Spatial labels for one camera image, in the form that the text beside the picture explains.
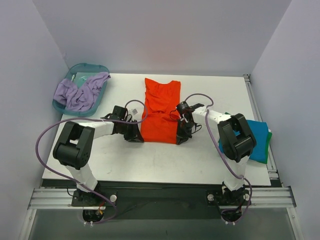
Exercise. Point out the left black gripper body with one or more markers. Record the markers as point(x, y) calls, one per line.
point(130, 133)

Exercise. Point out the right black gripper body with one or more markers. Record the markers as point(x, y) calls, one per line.
point(183, 131)

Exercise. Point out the orange t shirt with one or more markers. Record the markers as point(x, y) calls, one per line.
point(161, 100)

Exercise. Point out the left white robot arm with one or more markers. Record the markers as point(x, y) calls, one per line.
point(74, 145)

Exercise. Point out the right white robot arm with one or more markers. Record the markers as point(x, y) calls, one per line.
point(235, 178)

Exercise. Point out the purple t shirt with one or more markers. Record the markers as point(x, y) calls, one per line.
point(80, 99)

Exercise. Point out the teal plastic basket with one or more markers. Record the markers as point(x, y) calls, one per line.
point(79, 74)

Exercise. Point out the folded blue t shirt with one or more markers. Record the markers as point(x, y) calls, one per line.
point(260, 145)

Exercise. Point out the folded green t shirt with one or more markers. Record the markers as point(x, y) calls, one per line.
point(267, 147)

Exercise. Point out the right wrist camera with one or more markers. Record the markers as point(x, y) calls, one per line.
point(183, 107)

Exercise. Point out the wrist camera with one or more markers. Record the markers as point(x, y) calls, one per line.
point(133, 111)
point(183, 107)

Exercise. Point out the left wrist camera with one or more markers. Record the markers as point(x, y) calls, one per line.
point(133, 111)

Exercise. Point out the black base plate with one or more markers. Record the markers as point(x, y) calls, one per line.
point(163, 211)

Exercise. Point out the aluminium mounting rail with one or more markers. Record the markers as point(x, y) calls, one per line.
point(260, 197)

